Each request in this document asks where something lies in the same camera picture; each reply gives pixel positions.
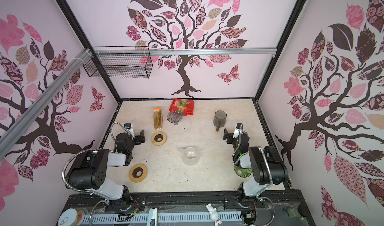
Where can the aluminium bar back wall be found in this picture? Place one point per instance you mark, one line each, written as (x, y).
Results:
(183, 52)

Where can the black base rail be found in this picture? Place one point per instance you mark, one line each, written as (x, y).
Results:
(227, 199)

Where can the aluminium bar left wall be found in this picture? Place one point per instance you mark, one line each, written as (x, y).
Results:
(11, 136)

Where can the white toy figure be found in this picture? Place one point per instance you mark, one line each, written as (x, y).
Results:
(214, 215)

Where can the frosted white glass pitcher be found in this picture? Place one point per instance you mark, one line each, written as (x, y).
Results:
(190, 156)

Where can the coffee filter paper box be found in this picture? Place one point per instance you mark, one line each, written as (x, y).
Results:
(158, 118)

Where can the green glass dripper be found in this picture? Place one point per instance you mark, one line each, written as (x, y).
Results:
(242, 172)

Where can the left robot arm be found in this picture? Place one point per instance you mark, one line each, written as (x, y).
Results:
(86, 171)

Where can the white cable duct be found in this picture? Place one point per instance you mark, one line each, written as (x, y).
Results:
(163, 218)

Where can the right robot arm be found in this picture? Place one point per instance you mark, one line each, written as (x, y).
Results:
(262, 166)

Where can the black wire basket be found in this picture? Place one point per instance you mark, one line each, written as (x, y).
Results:
(130, 62)

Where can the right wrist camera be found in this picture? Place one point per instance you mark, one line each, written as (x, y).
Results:
(238, 130)

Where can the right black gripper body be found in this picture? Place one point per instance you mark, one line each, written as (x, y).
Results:
(230, 136)

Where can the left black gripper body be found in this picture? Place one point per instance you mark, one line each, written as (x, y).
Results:
(137, 137)

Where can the red snack bag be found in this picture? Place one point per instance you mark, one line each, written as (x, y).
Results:
(182, 105)

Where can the aluminium bar wall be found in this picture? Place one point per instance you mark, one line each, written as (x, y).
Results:
(11, 136)
(183, 52)

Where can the grey glass pitcher wooden handle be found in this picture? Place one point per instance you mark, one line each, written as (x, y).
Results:
(219, 120)

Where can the wooden dripper ring stand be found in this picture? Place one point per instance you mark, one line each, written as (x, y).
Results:
(159, 138)

